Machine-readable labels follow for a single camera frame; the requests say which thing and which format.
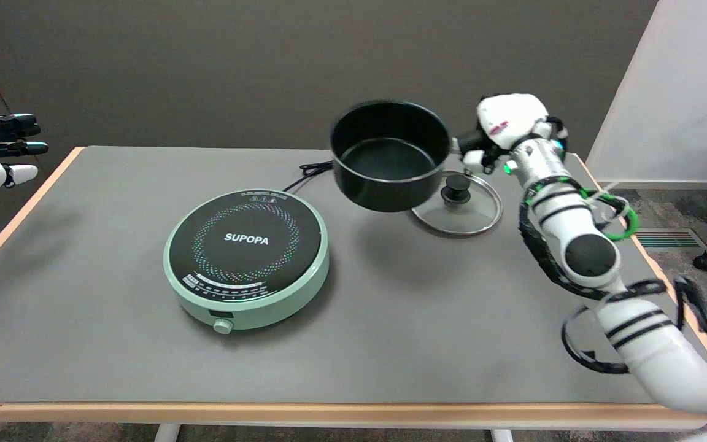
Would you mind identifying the floor vent grille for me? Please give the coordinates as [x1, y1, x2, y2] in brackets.
[633, 228, 707, 250]

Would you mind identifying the glass lid with black knob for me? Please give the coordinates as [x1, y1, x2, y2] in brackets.
[412, 171, 503, 237]

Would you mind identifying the green robot cable loop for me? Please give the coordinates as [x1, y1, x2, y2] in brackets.
[525, 188, 639, 242]

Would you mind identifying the black soup pot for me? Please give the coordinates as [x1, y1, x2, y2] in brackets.
[330, 101, 484, 213]

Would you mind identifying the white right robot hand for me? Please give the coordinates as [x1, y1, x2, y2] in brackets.
[456, 93, 569, 175]

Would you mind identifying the green induction cooker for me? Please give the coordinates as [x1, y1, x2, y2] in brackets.
[163, 189, 331, 335]

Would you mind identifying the black power cord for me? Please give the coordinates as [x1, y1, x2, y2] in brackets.
[282, 161, 334, 193]

